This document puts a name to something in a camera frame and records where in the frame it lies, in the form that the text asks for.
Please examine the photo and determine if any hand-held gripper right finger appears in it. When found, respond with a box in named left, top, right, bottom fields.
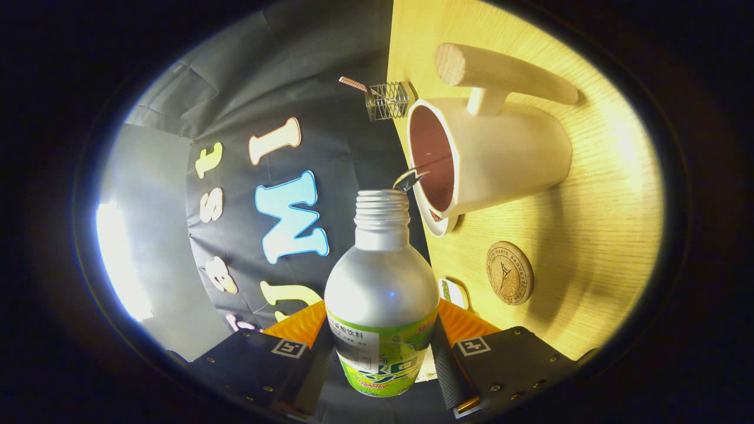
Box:
left=429, top=297, right=581, bottom=420

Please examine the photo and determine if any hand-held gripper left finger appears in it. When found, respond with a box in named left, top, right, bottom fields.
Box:
left=186, top=300, right=335, bottom=421

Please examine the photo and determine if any silver bottle with green label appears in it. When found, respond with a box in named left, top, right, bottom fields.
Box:
left=324, top=188, right=440, bottom=398

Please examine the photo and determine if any round cork coaster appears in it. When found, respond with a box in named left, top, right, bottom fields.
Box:
left=486, top=241, right=535, bottom=306

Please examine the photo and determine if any cream cup with wooden handle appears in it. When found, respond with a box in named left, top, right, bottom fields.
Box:
left=406, top=42, right=581, bottom=220

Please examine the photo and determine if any white divided dish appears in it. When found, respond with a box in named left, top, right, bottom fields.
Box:
left=439, top=279, right=470, bottom=311

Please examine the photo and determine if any white oval plate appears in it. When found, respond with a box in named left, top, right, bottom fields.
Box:
left=421, top=197, right=464, bottom=237

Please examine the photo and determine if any wooden table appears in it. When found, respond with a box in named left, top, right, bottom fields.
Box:
left=386, top=0, right=665, bottom=383

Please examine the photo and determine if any square glass holder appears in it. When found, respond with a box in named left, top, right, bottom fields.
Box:
left=365, top=81, right=416, bottom=122

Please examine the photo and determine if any pink striped straw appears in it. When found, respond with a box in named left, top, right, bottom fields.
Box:
left=339, top=76, right=383, bottom=96

